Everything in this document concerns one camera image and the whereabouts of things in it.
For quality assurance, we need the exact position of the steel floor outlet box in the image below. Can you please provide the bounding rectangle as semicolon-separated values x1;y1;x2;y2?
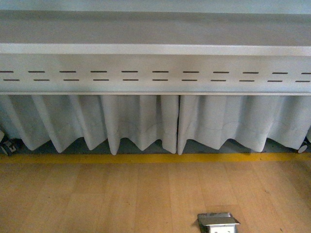
197;212;240;233

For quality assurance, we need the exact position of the black caster wheel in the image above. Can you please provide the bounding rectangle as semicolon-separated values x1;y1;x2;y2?
0;139;22;156

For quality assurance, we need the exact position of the left white table curtain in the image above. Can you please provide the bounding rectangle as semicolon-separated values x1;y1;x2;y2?
0;95;179;154

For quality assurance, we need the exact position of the white round table foot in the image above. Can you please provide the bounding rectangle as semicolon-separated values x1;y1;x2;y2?
297;143;308;153

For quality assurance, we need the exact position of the yellow floor tape line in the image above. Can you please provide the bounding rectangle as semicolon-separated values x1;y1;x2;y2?
0;152;311;164

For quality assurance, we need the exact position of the right white table curtain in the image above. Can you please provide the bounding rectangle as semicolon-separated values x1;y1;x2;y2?
177;96;311;154

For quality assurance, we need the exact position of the white perforated table frame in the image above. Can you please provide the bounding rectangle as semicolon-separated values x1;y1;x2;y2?
0;10;311;96

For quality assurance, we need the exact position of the white table curtain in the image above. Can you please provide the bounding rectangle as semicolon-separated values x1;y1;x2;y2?
177;96;311;154
0;95;179;154

